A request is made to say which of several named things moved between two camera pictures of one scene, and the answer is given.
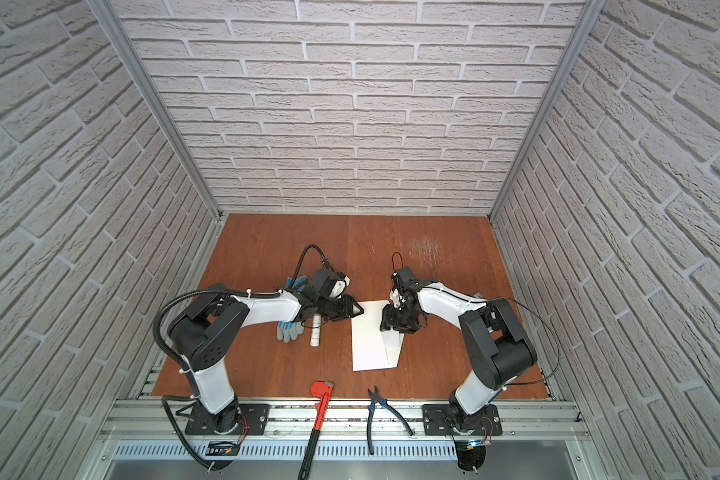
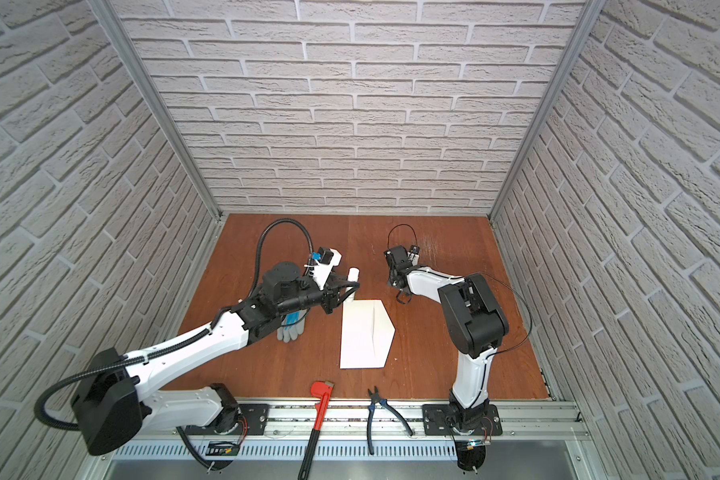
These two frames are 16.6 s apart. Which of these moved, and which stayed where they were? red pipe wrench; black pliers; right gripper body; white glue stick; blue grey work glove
Moved: right gripper body; white glue stick
Stayed: black pliers; red pipe wrench; blue grey work glove
